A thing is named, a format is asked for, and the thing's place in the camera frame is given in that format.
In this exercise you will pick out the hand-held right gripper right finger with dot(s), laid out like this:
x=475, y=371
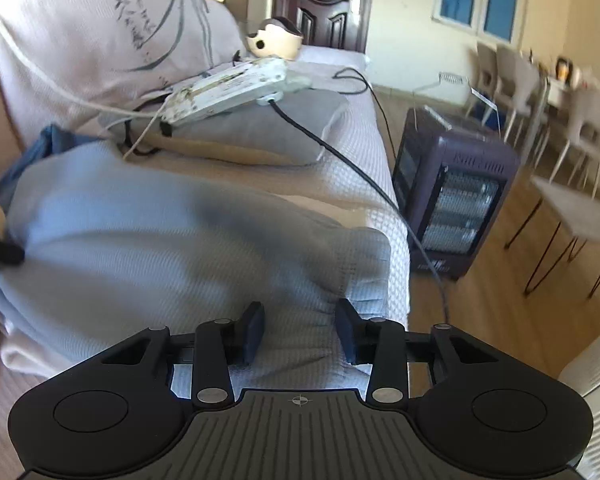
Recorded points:
x=347, y=335

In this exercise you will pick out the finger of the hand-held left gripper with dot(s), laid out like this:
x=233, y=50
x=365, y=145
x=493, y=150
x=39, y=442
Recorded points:
x=2, y=254

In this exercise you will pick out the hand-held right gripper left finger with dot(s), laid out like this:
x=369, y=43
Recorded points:
x=251, y=335

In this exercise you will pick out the white t-shirt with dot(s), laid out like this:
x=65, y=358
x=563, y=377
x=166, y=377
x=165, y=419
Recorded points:
x=35, y=350

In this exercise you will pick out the light blue sweatpants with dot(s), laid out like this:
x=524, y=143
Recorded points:
x=155, y=240

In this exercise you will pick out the dark blue cloth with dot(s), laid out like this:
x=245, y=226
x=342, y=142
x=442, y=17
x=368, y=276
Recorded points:
x=45, y=145

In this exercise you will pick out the purple electric heater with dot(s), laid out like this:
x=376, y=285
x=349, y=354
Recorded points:
x=450, y=190

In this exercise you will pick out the grey cushion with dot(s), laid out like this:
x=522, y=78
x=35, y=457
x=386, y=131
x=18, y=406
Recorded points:
x=260, y=130

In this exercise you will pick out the printed white pillow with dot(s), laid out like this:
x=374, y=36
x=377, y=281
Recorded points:
x=80, y=35

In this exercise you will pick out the white power strip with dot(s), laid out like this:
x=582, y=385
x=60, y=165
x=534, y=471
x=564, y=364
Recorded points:
x=230, y=87

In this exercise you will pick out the grey bench with hairpin legs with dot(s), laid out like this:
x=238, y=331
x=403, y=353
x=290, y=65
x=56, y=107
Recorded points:
x=575, y=210

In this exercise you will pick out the cream rounded massager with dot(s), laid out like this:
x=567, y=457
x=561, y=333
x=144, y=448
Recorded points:
x=272, y=40

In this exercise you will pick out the grey dining chair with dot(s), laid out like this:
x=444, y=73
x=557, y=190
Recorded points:
x=520, y=80
x=585, y=125
x=485, y=70

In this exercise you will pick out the dark wooden door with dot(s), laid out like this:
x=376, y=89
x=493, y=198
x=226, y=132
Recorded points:
x=325, y=0

